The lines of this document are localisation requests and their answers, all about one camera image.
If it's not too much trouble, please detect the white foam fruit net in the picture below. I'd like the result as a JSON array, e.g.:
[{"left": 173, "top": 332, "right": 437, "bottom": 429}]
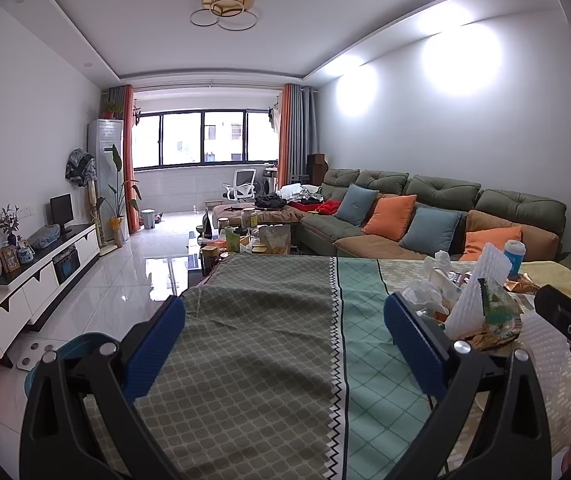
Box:
[{"left": 445, "top": 244, "right": 511, "bottom": 340}]

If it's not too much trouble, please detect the white tissue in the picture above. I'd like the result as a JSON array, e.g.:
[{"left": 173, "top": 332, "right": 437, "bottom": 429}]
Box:
[{"left": 400, "top": 250, "right": 462, "bottom": 322}]

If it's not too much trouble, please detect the green clear plastic wrapper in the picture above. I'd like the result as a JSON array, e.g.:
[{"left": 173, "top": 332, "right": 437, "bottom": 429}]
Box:
[{"left": 477, "top": 278, "right": 521, "bottom": 324}]

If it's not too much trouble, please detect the gold foil snack bag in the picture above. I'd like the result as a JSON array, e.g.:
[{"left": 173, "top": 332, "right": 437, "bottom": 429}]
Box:
[{"left": 461, "top": 318, "right": 523, "bottom": 351}]

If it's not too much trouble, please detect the teal plastic trash bin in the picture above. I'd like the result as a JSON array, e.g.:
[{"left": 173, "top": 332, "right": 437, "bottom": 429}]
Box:
[{"left": 24, "top": 333, "right": 131, "bottom": 422}]

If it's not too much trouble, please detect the small gold foil wrapper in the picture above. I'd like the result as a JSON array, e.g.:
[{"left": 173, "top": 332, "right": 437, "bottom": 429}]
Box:
[{"left": 503, "top": 273, "right": 539, "bottom": 294}]

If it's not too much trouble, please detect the green brown sectional sofa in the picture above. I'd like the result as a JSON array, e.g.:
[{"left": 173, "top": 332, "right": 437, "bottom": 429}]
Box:
[{"left": 293, "top": 169, "right": 571, "bottom": 269}]

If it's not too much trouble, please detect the blue white paper cup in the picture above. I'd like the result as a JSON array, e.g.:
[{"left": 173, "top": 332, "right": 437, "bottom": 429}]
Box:
[{"left": 503, "top": 240, "right": 526, "bottom": 275}]

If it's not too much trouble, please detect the white bathroom scale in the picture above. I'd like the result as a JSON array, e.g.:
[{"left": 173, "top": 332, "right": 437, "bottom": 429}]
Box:
[{"left": 16, "top": 339, "right": 65, "bottom": 372}]

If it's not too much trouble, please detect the orange cushion near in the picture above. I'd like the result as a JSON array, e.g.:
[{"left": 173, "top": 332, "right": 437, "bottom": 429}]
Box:
[{"left": 460, "top": 226, "right": 522, "bottom": 261}]

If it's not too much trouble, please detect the orange cushion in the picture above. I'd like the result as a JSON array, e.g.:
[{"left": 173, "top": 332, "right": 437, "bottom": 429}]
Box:
[
  {"left": 363, "top": 195, "right": 417, "bottom": 242},
  {"left": 460, "top": 226, "right": 522, "bottom": 261}
]

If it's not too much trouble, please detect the tall green potted plant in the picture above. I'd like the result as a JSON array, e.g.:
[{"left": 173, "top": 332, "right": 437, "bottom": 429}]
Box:
[{"left": 96, "top": 144, "right": 142, "bottom": 248}]

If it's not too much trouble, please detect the teal cushion near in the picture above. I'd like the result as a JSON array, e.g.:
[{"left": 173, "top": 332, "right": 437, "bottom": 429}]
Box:
[{"left": 399, "top": 207, "right": 463, "bottom": 256}]

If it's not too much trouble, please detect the teal cushion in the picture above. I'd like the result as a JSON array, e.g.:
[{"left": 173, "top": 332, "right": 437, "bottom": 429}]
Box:
[
  {"left": 335, "top": 184, "right": 378, "bottom": 226},
  {"left": 399, "top": 207, "right": 463, "bottom": 256}
]

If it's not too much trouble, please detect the patterned green bed cover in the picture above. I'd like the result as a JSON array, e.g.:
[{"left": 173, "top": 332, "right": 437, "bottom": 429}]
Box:
[{"left": 80, "top": 252, "right": 571, "bottom": 480}]

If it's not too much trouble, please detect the small white waste bin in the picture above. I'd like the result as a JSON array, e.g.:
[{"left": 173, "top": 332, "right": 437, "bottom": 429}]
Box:
[{"left": 140, "top": 209, "right": 156, "bottom": 230}]

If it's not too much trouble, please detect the orange curtain left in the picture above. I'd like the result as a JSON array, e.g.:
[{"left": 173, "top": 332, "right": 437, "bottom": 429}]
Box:
[{"left": 122, "top": 86, "right": 140, "bottom": 234}]

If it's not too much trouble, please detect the orange curtain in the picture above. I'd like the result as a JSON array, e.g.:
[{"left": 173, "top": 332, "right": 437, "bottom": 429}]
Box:
[
  {"left": 276, "top": 84, "right": 292, "bottom": 188},
  {"left": 122, "top": 86, "right": 140, "bottom": 234}
]

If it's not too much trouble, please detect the white black tv cabinet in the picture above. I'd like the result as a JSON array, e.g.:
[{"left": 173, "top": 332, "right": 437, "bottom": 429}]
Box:
[{"left": 0, "top": 224, "right": 100, "bottom": 368}]

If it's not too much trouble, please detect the cluttered glass coffee table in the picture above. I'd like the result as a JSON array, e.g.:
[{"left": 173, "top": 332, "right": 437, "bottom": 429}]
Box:
[{"left": 196, "top": 207, "right": 292, "bottom": 278}]

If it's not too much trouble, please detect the orange cushion far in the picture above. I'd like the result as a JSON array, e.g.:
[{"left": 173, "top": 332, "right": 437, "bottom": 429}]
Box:
[{"left": 363, "top": 195, "right": 417, "bottom": 242}]

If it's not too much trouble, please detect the small black monitor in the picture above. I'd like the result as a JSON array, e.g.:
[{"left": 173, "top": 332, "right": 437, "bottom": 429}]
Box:
[{"left": 50, "top": 194, "right": 74, "bottom": 234}]

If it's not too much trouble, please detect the teal cushion far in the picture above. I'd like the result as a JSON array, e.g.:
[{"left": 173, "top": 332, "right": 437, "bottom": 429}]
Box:
[{"left": 335, "top": 184, "right": 378, "bottom": 226}]

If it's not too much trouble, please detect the white office chair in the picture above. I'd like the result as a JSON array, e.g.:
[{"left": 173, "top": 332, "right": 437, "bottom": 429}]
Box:
[{"left": 222, "top": 169, "right": 256, "bottom": 202}]

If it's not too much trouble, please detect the white standing air conditioner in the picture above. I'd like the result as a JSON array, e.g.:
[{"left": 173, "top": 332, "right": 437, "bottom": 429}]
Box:
[{"left": 87, "top": 119, "right": 127, "bottom": 244}]

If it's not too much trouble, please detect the orange curtain right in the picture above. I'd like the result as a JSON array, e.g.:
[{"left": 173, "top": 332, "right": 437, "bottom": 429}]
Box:
[{"left": 276, "top": 84, "right": 292, "bottom": 188}]

